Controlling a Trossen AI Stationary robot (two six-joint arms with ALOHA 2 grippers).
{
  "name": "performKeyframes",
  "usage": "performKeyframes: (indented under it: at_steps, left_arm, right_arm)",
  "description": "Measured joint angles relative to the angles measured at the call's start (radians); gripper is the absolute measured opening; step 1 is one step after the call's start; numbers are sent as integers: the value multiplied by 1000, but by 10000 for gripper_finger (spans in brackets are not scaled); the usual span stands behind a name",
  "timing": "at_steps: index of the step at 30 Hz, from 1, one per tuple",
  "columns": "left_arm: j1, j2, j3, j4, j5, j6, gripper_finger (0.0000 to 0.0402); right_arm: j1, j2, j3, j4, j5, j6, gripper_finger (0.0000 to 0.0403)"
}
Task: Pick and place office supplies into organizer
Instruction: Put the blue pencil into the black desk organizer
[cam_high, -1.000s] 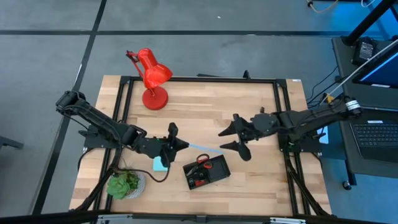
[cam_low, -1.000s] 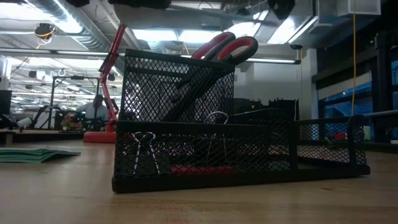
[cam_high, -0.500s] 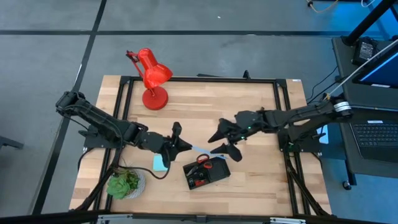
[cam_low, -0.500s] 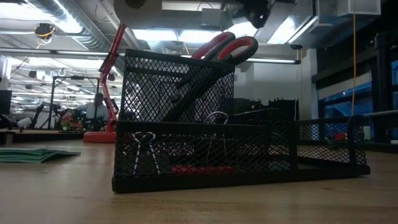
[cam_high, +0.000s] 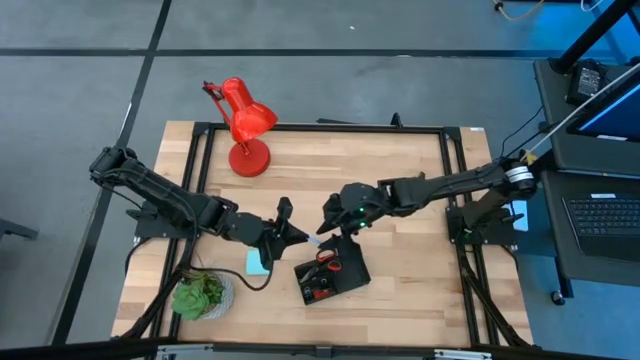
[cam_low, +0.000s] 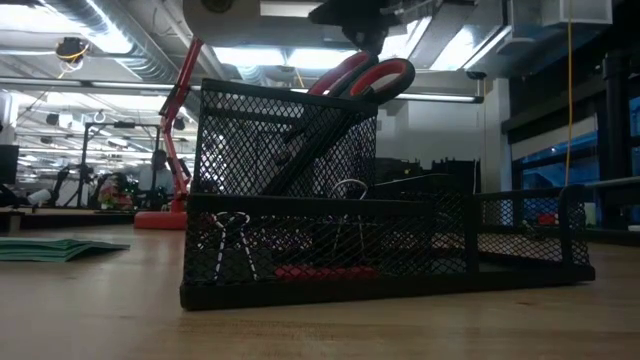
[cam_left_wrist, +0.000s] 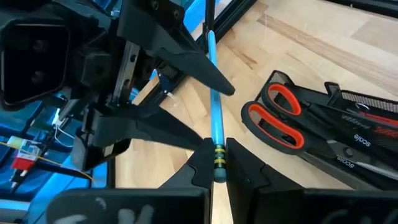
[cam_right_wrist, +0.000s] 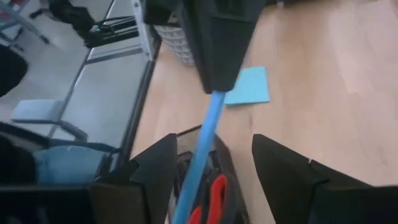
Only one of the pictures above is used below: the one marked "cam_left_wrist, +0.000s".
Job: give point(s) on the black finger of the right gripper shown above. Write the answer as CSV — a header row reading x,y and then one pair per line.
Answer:
x,y
130,124
174,40

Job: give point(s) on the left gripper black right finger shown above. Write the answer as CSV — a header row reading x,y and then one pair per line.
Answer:
x,y
280,205

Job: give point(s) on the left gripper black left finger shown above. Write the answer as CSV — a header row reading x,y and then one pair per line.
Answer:
x,y
186,205

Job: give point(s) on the light blue pencil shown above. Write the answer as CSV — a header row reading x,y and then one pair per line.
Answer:
x,y
216,124

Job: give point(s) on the small red object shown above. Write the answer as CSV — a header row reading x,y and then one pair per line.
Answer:
x,y
384,119

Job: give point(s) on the black mesh desk organizer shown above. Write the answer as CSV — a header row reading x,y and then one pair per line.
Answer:
x,y
376,104

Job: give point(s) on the black aluminium table frame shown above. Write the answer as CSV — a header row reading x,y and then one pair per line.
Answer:
x,y
233,15

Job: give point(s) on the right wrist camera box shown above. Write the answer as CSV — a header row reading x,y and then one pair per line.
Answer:
x,y
31,62

